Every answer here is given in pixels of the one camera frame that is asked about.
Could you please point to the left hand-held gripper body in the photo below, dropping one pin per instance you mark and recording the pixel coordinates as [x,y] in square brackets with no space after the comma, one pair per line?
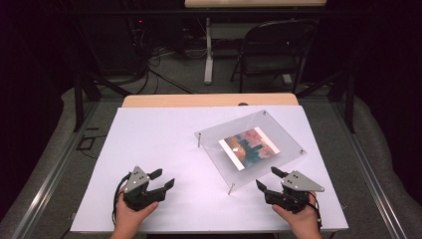
[137,186]

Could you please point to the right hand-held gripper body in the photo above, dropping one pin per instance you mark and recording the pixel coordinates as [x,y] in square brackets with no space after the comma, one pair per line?
[295,191]

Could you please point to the clear acrylic photo frame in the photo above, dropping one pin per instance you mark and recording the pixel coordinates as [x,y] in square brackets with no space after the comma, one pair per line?
[215,149]

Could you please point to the person's right hand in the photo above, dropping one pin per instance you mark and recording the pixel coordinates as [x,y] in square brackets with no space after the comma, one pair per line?
[303,220]

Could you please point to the person's left hand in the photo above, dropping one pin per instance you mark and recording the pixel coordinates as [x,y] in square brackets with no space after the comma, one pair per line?
[127,219]

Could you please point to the white table cover sheet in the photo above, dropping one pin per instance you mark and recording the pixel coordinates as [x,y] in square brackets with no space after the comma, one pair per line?
[159,142]

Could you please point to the colourful photo print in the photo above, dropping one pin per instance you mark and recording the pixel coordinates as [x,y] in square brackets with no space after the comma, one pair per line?
[250,148]

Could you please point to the light wooden table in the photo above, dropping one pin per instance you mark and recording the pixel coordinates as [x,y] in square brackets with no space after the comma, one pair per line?
[205,100]

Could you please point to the black metal stand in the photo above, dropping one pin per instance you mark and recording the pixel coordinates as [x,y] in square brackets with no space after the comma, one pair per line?
[348,99]
[79,99]

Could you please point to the black folding chair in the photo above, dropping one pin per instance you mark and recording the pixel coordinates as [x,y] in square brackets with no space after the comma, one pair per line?
[268,63]

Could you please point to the white-legged background table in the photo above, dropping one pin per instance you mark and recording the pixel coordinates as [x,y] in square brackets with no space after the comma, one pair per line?
[208,49]

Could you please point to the dark computer tower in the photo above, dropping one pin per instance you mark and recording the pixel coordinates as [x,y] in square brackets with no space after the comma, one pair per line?
[109,46]

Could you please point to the aluminium floor rail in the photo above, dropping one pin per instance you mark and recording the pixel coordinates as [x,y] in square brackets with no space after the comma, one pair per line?
[49,179]
[368,172]

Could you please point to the black horizontal frame bar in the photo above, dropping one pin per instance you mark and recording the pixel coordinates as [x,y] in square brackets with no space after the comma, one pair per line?
[199,12]

